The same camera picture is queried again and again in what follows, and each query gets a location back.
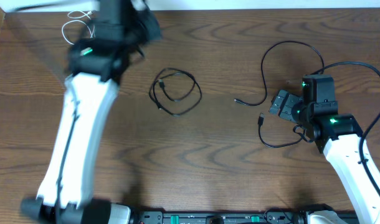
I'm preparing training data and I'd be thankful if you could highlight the black USB cable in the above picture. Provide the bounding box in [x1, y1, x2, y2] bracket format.
[148, 67, 203, 117]
[233, 40, 325, 149]

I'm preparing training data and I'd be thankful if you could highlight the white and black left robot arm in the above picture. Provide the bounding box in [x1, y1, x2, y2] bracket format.
[21, 0, 161, 223]

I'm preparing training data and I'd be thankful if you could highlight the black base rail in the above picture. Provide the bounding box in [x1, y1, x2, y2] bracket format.
[132, 203, 359, 224]

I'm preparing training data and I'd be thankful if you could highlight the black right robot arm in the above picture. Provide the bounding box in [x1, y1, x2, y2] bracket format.
[269, 75, 380, 223]

